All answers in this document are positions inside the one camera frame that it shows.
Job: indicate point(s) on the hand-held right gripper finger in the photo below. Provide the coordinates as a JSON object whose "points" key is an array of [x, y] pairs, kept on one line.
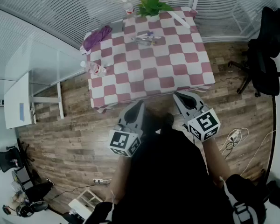
{"points": [[196, 100], [183, 106]]}

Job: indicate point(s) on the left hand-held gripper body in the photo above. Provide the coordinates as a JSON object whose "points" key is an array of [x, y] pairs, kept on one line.
{"points": [[121, 141]]}

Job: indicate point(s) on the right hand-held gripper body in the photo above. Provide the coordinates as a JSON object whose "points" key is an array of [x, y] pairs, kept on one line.
{"points": [[204, 125]]}

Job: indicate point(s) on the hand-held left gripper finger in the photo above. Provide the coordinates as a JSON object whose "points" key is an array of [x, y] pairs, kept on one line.
{"points": [[126, 115], [140, 118]]}

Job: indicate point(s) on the cream white pen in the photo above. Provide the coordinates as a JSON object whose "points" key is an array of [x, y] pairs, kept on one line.
{"points": [[155, 37]]}

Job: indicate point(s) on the person's right forearm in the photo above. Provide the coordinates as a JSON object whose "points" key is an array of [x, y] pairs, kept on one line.
{"points": [[215, 162]]}

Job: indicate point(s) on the person's left forearm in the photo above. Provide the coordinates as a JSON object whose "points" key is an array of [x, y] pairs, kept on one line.
{"points": [[121, 176]]}

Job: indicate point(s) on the pink white checkered table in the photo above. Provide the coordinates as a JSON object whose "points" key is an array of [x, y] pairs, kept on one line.
{"points": [[154, 78]]}

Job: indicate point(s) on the small black office chair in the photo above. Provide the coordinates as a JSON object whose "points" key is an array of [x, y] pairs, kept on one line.
{"points": [[9, 158]]}

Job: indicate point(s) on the white floor power strip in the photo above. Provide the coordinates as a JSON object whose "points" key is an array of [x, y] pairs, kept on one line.
{"points": [[100, 181]]}

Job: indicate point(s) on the clear water bottle red label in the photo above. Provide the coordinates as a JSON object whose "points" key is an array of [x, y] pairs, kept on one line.
{"points": [[128, 7], [94, 68]]}

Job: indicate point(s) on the person's black clothed body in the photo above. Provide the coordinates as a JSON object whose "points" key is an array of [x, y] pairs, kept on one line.
{"points": [[168, 183]]}

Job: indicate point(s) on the white wooden stool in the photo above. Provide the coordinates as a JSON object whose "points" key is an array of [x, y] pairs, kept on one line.
{"points": [[84, 202]]}

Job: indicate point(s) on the white paper strip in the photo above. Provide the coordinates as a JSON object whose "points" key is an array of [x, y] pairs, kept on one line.
{"points": [[180, 20]]}

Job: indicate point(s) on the purple cloth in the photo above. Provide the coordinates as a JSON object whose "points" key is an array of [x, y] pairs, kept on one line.
{"points": [[96, 37]]}

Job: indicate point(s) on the grey pad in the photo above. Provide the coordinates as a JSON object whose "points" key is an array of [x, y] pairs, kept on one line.
{"points": [[117, 27]]}

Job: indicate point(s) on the blue paper sheet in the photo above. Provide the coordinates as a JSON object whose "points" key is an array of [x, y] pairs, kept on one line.
{"points": [[22, 112]]}

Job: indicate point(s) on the green potted plant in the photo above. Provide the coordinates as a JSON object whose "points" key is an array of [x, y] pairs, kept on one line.
{"points": [[151, 4]]}

